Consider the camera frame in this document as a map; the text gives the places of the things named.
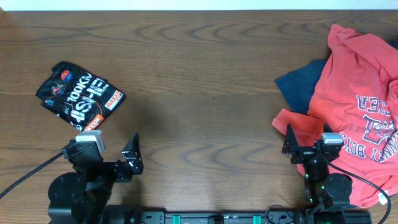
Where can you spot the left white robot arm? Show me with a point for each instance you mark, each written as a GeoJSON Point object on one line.
{"type": "Point", "coordinates": [82, 196]}

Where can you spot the navy blue cloth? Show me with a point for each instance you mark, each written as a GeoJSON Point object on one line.
{"type": "Point", "coordinates": [299, 85]}

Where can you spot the red printed t-shirt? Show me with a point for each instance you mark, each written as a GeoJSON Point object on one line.
{"type": "Point", "coordinates": [357, 96]}

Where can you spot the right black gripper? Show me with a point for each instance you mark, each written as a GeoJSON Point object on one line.
{"type": "Point", "coordinates": [291, 146]}

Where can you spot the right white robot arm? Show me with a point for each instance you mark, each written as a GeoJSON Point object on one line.
{"type": "Point", "coordinates": [327, 193]}

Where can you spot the black orange-patterned jersey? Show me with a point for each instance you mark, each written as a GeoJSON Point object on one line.
{"type": "Point", "coordinates": [78, 96]}

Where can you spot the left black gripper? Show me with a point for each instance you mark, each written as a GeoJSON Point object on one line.
{"type": "Point", "coordinates": [135, 163]}

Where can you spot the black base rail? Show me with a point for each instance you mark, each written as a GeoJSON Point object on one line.
{"type": "Point", "coordinates": [275, 214]}

